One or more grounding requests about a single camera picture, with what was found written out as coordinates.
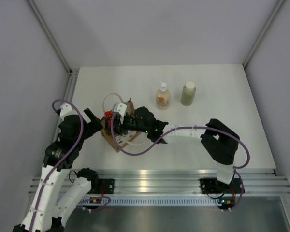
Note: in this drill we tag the white-lid frosted jar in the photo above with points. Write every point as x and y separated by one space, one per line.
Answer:
188 93

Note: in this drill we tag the left black mount plate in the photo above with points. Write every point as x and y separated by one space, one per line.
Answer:
106 186

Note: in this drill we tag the yellow-green red-cap bottle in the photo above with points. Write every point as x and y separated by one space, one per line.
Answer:
108 126

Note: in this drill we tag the right aluminium frame post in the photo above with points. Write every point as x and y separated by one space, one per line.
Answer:
279 4

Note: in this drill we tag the pump soap bottle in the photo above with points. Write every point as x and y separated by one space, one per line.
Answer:
163 97

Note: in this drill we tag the dark green red-cap bottle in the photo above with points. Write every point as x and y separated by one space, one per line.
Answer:
108 114

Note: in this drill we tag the slotted cable duct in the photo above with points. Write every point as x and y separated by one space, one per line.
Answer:
153 201

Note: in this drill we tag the left aluminium frame post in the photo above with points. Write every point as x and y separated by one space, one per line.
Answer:
72 73

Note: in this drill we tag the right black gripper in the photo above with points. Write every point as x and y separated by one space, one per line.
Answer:
120 125

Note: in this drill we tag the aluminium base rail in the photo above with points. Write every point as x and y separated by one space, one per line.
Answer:
187 182

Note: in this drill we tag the black mount plate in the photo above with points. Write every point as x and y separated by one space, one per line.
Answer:
106 186
208 186

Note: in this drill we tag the aluminium frame post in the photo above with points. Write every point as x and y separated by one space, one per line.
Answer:
279 4
72 73

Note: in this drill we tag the right black mount plate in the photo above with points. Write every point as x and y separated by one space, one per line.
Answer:
208 186

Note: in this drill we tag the jute watermelon canvas bag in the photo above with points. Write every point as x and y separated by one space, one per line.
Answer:
122 140

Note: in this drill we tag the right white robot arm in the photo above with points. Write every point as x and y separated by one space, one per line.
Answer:
219 141

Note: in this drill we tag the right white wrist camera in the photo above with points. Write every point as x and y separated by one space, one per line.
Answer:
120 108

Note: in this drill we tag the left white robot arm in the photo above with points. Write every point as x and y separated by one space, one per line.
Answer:
48 211

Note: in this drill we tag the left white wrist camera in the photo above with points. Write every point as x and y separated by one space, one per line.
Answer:
66 110

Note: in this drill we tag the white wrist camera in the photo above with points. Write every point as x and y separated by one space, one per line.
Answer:
66 110
120 108

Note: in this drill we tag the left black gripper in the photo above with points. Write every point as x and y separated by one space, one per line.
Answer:
94 124

